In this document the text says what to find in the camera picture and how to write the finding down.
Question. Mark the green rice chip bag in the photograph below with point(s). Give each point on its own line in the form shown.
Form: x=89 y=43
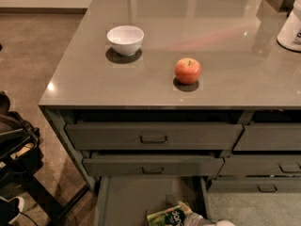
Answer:
x=173 y=216

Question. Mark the bottom right grey drawer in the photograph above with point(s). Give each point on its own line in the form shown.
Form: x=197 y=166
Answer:
x=256 y=185

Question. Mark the grey drawer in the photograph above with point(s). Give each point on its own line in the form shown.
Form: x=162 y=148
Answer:
x=261 y=165
x=256 y=185
x=153 y=135
x=152 y=164
x=270 y=137

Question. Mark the middle right grey drawer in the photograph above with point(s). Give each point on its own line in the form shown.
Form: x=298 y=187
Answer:
x=261 y=165

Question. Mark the bottom left open drawer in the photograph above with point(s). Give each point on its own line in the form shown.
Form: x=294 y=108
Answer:
x=127 y=200

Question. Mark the top right grey drawer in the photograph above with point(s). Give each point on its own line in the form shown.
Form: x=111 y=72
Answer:
x=270 y=137

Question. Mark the middle left grey drawer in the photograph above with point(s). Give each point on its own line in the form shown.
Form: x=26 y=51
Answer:
x=152 y=164

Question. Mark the top left grey drawer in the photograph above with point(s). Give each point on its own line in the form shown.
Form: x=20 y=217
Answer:
x=153 y=135

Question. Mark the grey kitchen counter cabinet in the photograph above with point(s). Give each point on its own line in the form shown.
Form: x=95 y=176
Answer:
x=246 y=76

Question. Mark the red apple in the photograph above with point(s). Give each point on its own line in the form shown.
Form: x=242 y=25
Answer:
x=187 y=70

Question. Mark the black and white shoe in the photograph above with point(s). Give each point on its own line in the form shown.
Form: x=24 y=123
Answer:
x=10 y=210

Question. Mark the black equipment cart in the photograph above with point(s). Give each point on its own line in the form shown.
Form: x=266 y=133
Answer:
x=20 y=152

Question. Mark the white ceramic bowl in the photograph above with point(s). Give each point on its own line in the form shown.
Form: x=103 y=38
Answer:
x=126 y=39

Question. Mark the white plastic jug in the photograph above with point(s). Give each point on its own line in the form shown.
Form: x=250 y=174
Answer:
x=290 y=33

